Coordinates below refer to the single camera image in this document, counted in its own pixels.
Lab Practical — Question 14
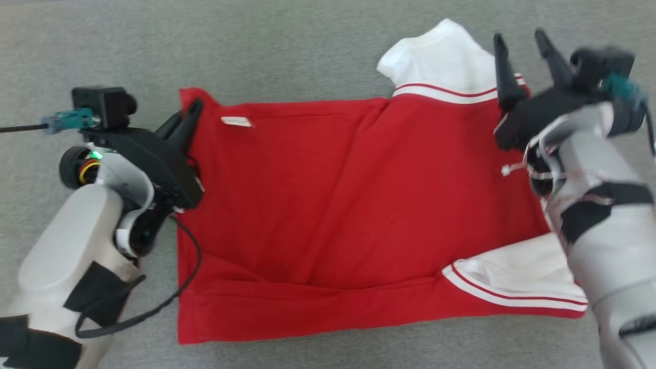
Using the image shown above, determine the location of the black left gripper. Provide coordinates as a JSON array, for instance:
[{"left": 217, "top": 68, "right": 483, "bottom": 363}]
[{"left": 81, "top": 98, "right": 205, "bottom": 210}]

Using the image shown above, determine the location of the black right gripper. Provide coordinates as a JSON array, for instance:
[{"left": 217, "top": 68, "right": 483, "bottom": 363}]
[{"left": 493, "top": 29, "right": 608, "bottom": 152}]

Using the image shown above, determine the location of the red Bulls jersey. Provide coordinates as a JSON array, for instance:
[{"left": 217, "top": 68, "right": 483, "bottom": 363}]
[{"left": 176, "top": 18, "right": 589, "bottom": 345}]

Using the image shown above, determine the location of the right camera cable teal plug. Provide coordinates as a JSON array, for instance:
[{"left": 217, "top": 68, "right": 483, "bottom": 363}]
[{"left": 602, "top": 74, "right": 656, "bottom": 157}]

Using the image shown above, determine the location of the camera cable teal plug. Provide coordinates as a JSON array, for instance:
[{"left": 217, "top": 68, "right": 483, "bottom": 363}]
[
  {"left": 0, "top": 108, "right": 101, "bottom": 135},
  {"left": 602, "top": 74, "right": 656, "bottom": 157}
]

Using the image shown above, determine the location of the left camera cable teal plug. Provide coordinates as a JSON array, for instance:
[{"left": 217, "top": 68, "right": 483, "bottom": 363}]
[{"left": 0, "top": 108, "right": 101, "bottom": 135}]

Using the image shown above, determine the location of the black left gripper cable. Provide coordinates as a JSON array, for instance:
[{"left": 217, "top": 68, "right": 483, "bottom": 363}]
[{"left": 75, "top": 214, "right": 202, "bottom": 339}]

